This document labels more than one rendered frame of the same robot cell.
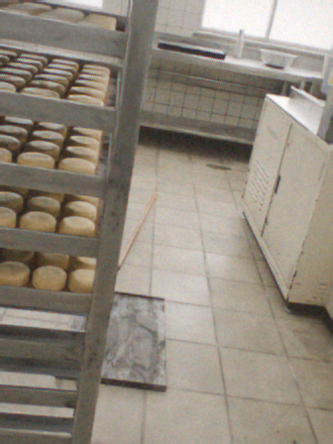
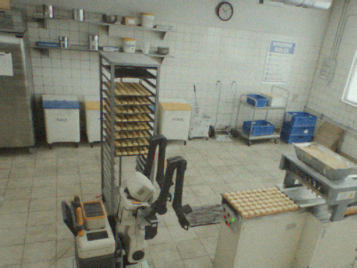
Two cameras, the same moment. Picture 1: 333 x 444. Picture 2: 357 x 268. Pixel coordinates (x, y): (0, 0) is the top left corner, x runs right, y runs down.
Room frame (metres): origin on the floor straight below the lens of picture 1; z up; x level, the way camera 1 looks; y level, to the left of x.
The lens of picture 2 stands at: (0.45, -3.23, 2.33)
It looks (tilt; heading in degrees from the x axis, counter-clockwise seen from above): 26 degrees down; 70
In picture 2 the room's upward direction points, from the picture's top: 8 degrees clockwise
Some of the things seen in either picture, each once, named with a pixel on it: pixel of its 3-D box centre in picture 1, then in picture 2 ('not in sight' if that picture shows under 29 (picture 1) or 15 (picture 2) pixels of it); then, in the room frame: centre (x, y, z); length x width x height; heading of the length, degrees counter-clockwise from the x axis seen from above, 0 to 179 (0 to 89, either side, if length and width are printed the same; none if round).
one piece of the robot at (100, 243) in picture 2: not in sight; (97, 244); (0.46, -1.03, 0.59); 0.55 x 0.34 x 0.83; 97
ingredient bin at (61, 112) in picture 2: not in sight; (61, 121); (-0.04, 2.59, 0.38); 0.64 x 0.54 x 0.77; 97
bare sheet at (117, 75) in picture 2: not in sight; (127, 71); (0.82, 0.41, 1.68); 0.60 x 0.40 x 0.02; 98
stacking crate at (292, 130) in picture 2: not in sight; (297, 128); (4.71, 2.75, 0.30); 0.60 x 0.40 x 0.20; 4
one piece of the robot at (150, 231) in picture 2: not in sight; (146, 218); (0.84, -0.98, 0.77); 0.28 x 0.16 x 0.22; 97
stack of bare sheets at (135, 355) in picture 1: (117, 332); (206, 214); (1.81, 0.11, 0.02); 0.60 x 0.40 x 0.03; 5
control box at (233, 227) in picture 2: not in sight; (229, 218); (1.55, -1.06, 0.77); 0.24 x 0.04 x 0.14; 97
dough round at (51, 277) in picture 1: (49, 278); not in sight; (0.70, 0.16, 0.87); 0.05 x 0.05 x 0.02
